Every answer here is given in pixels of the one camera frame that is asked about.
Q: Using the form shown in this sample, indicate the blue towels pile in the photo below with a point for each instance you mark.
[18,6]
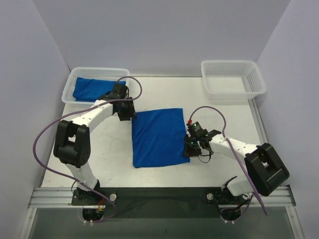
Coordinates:
[158,138]

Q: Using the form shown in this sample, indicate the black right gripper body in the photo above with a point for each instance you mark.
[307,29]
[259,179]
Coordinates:
[190,148]

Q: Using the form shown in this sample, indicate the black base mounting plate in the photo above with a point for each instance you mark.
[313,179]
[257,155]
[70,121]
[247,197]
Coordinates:
[160,203]

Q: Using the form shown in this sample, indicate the empty white plastic basket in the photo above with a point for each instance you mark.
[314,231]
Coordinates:
[89,73]

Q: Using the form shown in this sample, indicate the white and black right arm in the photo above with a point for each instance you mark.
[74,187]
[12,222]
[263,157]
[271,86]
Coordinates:
[264,171]

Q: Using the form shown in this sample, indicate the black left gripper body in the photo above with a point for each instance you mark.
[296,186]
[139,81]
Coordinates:
[127,115]

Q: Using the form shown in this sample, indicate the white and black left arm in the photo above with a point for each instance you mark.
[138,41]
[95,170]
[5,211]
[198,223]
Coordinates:
[72,143]

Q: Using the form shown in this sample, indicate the white basket with towels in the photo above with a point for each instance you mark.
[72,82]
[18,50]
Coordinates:
[232,79]

